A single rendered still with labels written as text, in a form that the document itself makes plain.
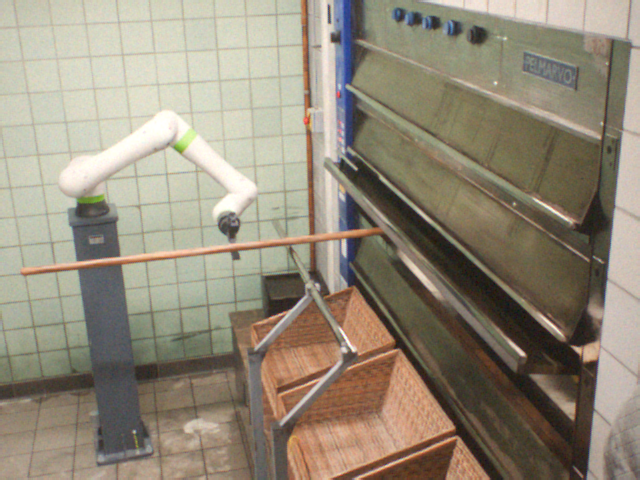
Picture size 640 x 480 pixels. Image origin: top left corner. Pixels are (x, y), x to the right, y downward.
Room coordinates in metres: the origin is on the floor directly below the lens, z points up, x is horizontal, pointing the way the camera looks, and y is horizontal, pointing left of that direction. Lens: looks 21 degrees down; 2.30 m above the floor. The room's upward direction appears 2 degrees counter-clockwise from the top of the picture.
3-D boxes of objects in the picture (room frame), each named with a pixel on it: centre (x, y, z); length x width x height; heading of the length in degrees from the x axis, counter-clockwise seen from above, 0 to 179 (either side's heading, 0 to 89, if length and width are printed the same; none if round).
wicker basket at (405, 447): (2.37, -0.11, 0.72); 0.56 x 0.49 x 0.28; 13
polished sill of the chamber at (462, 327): (2.46, -0.39, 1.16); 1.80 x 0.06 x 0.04; 13
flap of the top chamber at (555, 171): (2.45, -0.37, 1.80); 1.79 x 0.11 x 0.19; 13
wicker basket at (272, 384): (2.95, 0.02, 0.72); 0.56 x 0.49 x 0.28; 14
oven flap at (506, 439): (2.45, -0.37, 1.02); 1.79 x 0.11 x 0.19; 13
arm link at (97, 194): (3.35, 0.99, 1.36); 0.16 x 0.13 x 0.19; 178
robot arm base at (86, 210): (3.42, 1.00, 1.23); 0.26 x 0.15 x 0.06; 17
